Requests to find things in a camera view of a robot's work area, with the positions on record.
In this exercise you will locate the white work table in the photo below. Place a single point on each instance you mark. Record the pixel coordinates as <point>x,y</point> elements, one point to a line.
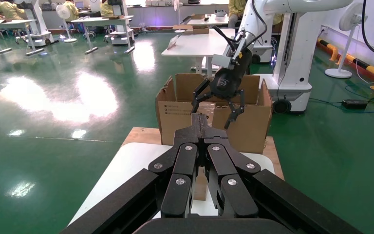
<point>9,22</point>
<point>206,22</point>
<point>103,21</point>
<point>200,45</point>

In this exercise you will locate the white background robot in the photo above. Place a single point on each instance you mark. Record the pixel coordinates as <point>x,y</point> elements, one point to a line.
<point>37,22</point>
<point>262,51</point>
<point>121,35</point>

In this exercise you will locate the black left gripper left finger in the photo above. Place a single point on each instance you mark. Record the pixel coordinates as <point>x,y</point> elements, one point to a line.
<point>180,168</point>

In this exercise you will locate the small open cardboard box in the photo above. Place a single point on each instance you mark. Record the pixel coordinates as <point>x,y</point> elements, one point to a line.
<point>198,16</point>

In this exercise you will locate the long white counter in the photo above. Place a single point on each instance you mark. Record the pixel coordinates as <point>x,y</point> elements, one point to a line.
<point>154,16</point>

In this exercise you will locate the white robot torso and base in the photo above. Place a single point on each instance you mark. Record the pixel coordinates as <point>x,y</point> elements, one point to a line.
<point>298,64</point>

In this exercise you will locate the clear plastic bag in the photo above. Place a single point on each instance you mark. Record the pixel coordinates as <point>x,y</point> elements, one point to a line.
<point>173,42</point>

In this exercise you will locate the white standing fan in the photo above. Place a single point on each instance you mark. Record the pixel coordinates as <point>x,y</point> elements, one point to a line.
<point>180,31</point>
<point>338,73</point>
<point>63,12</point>

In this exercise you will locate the black power adapter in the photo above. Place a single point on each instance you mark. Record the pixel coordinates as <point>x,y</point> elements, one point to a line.
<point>354,104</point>

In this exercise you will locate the flat cardboard piece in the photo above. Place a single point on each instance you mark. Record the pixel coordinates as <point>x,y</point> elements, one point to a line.
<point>112,17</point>

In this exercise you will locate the computer monitor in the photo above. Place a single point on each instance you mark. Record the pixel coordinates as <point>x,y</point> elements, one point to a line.
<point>79,5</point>

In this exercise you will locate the light grey wrist camera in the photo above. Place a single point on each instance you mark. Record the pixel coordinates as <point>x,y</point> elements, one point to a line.
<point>222,60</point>

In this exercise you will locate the big open cardboard box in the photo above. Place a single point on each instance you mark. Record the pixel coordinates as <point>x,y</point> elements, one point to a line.
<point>248,135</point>

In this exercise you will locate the small narrow cardboard box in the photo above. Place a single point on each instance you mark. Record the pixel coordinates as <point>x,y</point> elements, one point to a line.
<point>201,187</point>

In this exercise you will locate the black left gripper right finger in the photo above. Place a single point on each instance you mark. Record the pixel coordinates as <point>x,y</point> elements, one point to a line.
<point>235,181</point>

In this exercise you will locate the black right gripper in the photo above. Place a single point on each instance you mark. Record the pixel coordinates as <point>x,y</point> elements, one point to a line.
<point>229,82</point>

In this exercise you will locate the low open cardboard box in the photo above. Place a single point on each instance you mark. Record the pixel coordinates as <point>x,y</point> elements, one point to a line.
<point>200,30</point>

